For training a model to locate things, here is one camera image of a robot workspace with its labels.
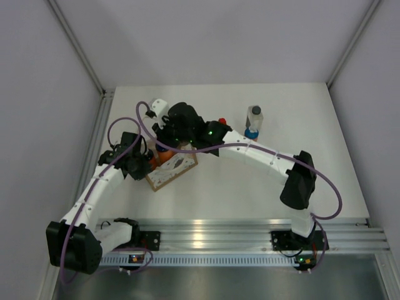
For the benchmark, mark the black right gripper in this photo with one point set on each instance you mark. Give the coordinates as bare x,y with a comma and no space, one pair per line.
160,134

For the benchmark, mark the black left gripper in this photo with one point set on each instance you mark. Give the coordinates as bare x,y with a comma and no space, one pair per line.
139,174

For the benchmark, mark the canvas and burlap tote bag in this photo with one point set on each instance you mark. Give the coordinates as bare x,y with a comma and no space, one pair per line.
164,174

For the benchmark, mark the dark blue pump bottle front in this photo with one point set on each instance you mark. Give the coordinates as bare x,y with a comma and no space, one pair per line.
164,154

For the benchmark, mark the teal blue pump bottle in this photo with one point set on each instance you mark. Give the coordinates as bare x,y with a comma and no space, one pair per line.
251,134

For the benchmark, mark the clear square bottle dark cap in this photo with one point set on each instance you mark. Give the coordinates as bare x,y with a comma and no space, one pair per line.
254,118

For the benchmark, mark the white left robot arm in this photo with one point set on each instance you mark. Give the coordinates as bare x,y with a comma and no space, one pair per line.
74,242

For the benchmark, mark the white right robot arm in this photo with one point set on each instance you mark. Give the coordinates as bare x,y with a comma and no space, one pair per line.
295,173

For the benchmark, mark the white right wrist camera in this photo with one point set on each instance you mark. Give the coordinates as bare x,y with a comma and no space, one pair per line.
158,110

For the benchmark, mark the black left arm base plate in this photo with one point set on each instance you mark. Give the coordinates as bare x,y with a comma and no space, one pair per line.
150,240

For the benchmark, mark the aluminium left corner post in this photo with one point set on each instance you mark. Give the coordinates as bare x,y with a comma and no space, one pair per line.
75,44

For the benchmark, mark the aluminium corner post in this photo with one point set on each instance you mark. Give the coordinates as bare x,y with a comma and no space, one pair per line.
75,44
355,38

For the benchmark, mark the white slotted cable duct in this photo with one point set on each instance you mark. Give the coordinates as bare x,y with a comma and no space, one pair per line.
181,260

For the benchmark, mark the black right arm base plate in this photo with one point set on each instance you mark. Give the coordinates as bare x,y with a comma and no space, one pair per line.
286,240

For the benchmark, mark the aluminium front rail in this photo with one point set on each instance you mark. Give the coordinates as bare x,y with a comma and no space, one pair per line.
202,236

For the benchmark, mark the aluminium right corner post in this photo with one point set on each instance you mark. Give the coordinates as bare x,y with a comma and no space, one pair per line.
355,38

